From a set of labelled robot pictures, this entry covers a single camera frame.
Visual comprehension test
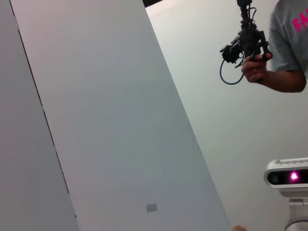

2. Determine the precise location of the person's bare hand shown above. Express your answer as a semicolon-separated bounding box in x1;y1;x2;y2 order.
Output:
241;53;273;84

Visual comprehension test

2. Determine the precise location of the black handheld teleoperation controller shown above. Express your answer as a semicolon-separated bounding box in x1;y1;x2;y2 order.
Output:
219;0;270;64

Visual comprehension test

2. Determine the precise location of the person's bare forearm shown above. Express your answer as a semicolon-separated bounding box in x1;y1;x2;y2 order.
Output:
263;68;308;93

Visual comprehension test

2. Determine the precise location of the grey t-shirt pink print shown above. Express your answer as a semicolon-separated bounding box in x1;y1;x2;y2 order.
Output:
269;0;308;78

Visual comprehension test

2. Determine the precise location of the black looped controller cable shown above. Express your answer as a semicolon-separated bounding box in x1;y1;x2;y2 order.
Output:
219;58;244;85

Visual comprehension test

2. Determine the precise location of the silver robot head camera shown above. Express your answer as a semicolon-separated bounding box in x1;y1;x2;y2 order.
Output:
263;157;308;197

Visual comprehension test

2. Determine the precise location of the white robot neck mount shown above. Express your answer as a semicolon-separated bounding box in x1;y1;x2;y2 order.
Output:
283;196;308;231

